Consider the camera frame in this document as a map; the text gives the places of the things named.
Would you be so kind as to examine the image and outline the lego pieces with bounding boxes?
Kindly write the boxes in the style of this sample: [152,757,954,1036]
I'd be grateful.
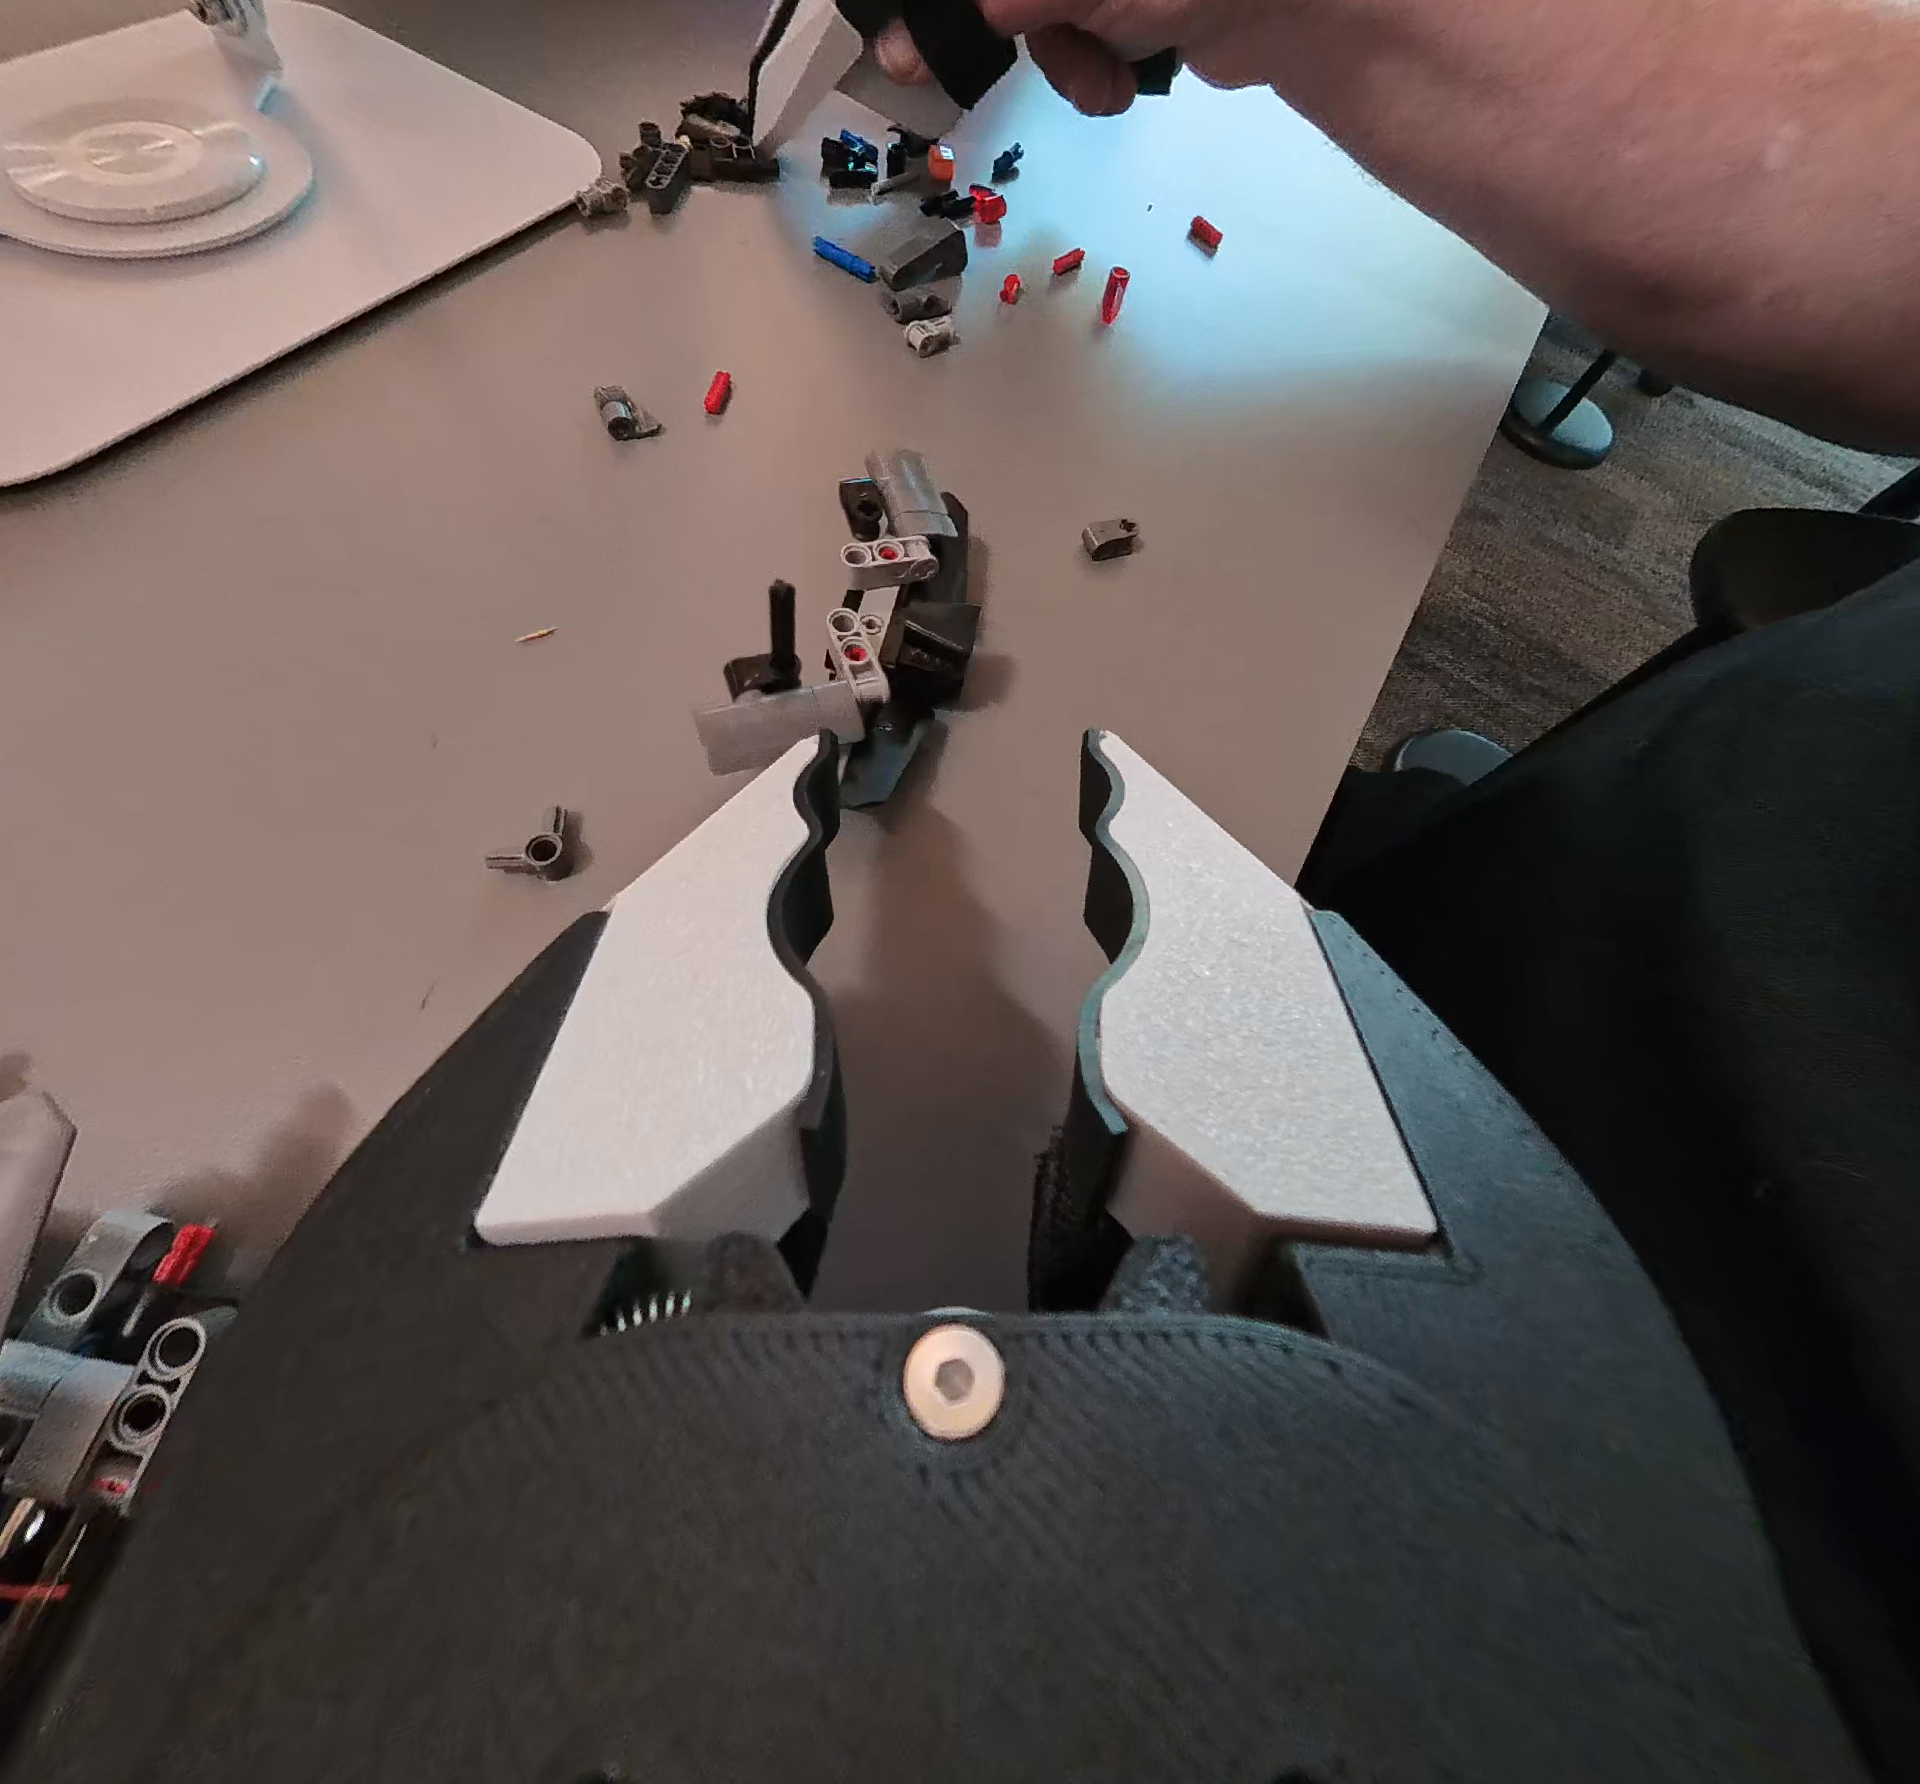
[575,88,1229,362]

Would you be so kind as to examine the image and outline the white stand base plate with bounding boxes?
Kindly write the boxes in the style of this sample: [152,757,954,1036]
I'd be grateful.
[0,0,603,486]

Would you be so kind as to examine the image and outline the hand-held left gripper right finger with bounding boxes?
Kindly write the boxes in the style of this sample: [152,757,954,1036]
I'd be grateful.
[1068,727,1444,1247]

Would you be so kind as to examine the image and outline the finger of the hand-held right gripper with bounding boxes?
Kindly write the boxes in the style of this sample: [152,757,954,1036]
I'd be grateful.
[744,0,944,147]

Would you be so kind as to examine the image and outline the grey rounded floor object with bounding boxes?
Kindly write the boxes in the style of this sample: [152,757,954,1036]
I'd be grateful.
[1380,730,1513,788]

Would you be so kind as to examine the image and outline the grey round floor base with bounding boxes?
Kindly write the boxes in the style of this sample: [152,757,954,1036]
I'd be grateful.
[1500,365,1618,474]

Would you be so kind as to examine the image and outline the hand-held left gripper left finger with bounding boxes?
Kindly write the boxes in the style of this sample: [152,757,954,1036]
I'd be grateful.
[474,730,850,1247]

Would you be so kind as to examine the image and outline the black office chair armrest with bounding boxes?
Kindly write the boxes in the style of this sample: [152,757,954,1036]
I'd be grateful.
[1692,505,1920,634]

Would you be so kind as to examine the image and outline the grey lego axle connector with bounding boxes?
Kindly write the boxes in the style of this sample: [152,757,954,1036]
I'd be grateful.
[485,803,580,884]

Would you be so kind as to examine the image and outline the person's right forearm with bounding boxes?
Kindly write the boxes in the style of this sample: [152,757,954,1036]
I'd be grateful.
[1270,0,1920,459]

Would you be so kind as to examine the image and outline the tray of sorted parts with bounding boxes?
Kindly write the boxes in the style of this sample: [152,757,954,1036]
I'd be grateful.
[0,1088,243,1648]

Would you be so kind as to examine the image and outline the pale stand bracket with disc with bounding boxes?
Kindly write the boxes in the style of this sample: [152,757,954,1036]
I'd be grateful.
[0,88,320,263]

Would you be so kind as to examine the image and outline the grey black lego assembly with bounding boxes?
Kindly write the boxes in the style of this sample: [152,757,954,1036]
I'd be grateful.
[694,445,993,813]

